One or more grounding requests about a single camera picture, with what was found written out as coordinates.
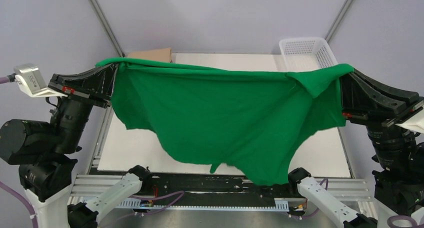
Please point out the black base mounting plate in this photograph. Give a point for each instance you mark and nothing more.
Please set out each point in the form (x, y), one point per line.
(215, 190)

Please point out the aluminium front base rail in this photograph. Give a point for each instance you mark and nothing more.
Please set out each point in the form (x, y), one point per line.
(344, 189)

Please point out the beige folded t shirt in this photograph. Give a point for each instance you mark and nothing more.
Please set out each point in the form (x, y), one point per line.
(158, 55)

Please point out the aluminium frame rail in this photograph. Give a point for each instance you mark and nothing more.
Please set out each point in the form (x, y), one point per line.
(338, 20)
(106, 27)

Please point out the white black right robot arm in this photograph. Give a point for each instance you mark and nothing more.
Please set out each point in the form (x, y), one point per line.
(399, 187)

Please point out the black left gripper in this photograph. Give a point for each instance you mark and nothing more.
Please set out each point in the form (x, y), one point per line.
(100, 82)

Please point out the green t shirt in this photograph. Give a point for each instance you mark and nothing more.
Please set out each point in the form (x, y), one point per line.
(252, 120)

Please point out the aluminium right frame rail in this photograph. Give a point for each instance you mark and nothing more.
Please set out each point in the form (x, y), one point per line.
(338, 20)

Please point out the white slotted cable duct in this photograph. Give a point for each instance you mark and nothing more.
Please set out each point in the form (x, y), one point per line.
(132, 203)

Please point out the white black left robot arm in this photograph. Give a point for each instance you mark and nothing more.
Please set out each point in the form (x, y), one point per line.
(41, 149)

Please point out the aluminium left frame rail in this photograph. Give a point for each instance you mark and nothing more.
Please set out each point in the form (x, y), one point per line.
(106, 27)

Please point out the white plastic basket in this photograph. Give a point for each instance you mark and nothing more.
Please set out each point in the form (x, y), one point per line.
(305, 54)

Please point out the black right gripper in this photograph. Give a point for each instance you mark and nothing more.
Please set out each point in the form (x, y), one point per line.
(360, 92)

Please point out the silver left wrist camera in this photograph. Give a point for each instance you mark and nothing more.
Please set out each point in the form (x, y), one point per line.
(31, 82)

